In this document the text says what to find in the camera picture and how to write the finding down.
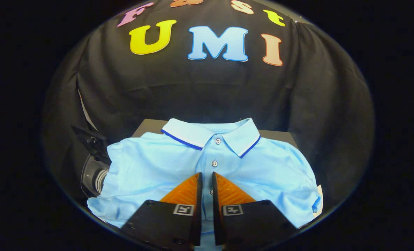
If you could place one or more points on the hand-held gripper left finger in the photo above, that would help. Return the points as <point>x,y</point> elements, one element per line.
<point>197,209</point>

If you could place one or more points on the dark glass washing machine lid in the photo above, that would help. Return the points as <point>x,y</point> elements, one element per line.
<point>93,143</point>

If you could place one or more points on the light blue polo shirt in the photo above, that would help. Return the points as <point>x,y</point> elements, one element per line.
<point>151,174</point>

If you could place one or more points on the grey top-load washing machine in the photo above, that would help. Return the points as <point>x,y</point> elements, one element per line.
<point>93,177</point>

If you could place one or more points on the beige cabinet with dark top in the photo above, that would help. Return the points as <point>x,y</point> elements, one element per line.
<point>151,125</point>

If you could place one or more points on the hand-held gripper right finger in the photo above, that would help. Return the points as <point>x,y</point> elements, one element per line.
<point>216,209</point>

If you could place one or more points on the black backdrop cloth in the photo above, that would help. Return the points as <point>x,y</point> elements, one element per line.
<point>193,90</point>

